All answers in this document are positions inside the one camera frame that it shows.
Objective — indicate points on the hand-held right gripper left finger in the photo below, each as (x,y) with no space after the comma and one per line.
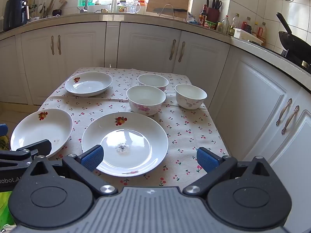
(93,157)

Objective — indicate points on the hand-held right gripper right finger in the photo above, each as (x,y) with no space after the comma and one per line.
(206,160)

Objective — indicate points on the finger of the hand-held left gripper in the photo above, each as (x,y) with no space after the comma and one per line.
(3,129)
(41,148)

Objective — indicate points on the white fruit-print plate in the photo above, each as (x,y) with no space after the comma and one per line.
(88,85)
(38,128)
(136,131)

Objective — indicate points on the pale floral white bowl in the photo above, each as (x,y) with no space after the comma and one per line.
(190,94)

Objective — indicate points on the pink floral white bowl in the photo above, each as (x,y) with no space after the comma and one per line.
(145,97)
(153,80)

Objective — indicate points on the green plastic bag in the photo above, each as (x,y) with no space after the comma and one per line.
(4,206)

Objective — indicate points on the cherry print tablecloth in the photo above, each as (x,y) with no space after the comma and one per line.
(184,126)

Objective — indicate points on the narrow white cabinet panel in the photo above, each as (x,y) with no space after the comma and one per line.
(112,43)

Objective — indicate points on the black air fryer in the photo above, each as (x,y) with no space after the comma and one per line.
(14,14)

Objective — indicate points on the small black bowl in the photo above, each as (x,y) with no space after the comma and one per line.
(57,12)

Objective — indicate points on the white plastic container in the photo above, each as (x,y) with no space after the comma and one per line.
(245,35)

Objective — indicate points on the small glass jar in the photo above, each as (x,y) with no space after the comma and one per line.
(219,27)

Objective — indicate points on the wooden spatula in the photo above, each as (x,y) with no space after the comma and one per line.
(51,3)

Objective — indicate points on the green seasoning tin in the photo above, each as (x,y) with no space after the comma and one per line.
(210,24)

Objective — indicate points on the clear bottle red cap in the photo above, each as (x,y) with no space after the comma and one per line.
(225,25)

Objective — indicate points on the black gas stove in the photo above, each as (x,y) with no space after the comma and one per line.
(298,59)

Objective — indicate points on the yellow oil bottle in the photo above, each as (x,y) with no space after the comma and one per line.
(255,29)

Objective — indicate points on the wooden brush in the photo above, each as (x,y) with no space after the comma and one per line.
(62,3)

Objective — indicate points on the dark bottle red label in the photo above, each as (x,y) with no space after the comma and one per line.
(246,25)

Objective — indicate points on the blue white plastic bag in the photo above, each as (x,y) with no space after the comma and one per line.
(192,19)

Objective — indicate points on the dark soy sauce bottle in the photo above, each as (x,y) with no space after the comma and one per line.
(203,17)

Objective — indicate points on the dark red knife holder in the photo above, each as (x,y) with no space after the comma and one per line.
(212,14)

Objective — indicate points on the black wok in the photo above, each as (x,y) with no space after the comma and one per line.
(295,43)

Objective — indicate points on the black cleaver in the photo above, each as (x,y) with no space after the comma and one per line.
(181,11)

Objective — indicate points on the chrome kitchen faucet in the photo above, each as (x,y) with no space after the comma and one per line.
(86,0)

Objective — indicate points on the glass pitcher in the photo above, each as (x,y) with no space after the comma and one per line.
(132,7)

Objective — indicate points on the black kitchen scissors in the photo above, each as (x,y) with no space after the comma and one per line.
(218,4)

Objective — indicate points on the white cup stack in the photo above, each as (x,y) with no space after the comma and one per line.
(114,1)

